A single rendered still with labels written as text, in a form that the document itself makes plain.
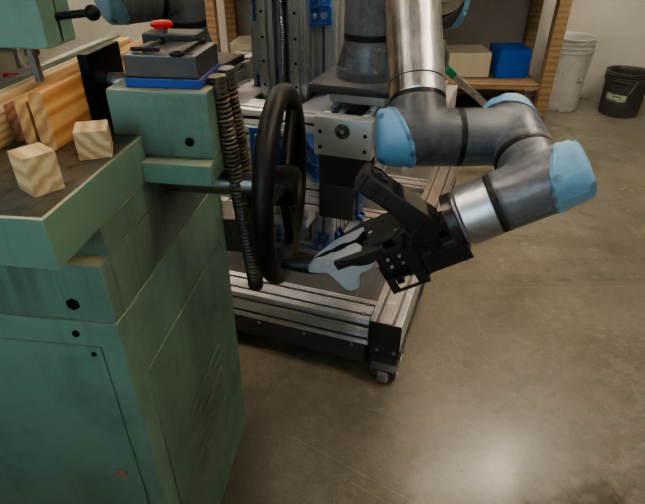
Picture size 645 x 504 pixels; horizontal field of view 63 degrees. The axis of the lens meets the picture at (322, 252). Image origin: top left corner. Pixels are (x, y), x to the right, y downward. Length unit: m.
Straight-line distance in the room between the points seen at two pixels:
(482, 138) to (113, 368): 0.57
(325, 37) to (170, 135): 0.83
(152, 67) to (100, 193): 0.18
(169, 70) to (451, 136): 0.36
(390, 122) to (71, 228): 0.39
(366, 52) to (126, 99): 0.67
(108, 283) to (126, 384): 0.17
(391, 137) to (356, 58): 0.62
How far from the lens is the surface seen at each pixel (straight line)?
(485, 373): 1.67
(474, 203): 0.64
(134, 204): 0.73
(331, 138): 1.20
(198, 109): 0.71
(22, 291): 0.75
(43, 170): 0.61
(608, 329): 1.98
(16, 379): 0.88
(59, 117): 0.74
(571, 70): 4.00
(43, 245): 0.59
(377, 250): 0.65
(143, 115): 0.74
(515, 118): 0.71
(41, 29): 0.80
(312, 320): 1.49
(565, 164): 0.64
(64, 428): 0.92
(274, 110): 0.68
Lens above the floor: 1.15
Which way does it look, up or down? 33 degrees down
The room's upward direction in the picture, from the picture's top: straight up
